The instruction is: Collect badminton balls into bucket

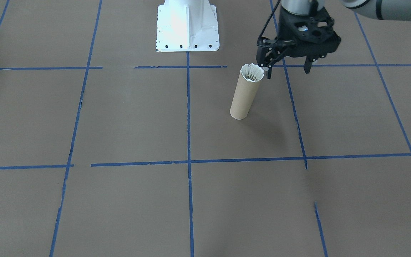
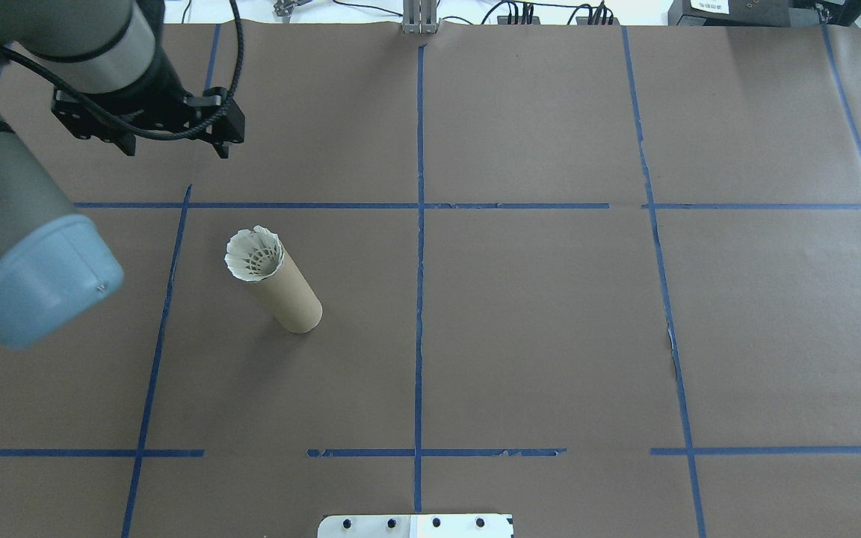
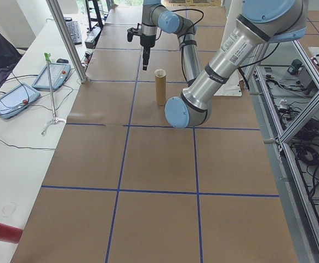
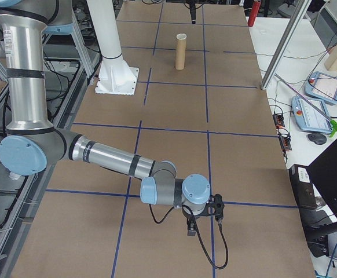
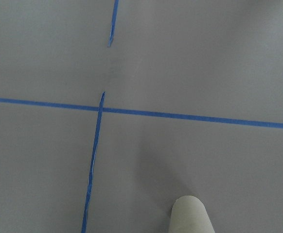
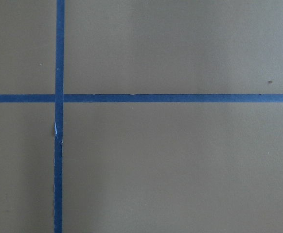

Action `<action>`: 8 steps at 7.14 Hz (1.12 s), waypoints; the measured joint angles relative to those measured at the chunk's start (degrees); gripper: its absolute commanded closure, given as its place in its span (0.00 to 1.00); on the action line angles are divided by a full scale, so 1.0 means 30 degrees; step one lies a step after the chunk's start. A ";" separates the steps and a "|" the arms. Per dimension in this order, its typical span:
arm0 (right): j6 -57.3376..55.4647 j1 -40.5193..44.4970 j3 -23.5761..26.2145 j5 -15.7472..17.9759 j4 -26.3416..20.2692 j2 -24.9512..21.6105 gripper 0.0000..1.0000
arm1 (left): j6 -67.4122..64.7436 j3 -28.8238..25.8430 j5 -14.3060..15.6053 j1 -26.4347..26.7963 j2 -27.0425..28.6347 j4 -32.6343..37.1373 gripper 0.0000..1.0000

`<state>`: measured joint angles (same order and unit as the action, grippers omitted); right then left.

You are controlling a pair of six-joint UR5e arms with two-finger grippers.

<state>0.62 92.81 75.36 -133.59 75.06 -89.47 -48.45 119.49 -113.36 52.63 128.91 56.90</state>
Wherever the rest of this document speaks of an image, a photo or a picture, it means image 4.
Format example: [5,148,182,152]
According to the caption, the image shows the black power strip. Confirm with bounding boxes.
[272,112,286,129]
[278,131,294,153]

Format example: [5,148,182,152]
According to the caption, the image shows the red cylinder bottle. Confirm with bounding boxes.
[247,0,262,28]

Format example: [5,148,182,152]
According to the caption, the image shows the aluminium profile post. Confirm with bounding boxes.
[259,0,313,92]

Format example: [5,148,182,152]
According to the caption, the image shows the brown cardboard tube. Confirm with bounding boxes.
[174,33,188,71]

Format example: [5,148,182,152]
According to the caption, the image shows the white pillar with square plate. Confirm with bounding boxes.
[86,0,140,97]

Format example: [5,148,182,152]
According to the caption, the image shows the blue grey teach pendant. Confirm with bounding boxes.
[303,71,337,106]
[290,95,333,135]

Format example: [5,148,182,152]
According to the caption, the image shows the black computer mouse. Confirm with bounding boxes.
[306,132,328,146]

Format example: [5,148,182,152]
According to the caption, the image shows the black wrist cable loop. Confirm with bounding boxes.
[149,206,175,225]

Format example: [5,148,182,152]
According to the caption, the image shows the black box with white label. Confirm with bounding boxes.
[288,163,326,211]

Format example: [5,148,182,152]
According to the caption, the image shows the thin grey rod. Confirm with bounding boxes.
[274,73,336,124]

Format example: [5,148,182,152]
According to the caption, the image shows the black monitor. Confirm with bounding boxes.
[305,134,337,217]

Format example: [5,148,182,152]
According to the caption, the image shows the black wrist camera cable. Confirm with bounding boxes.
[190,215,231,269]

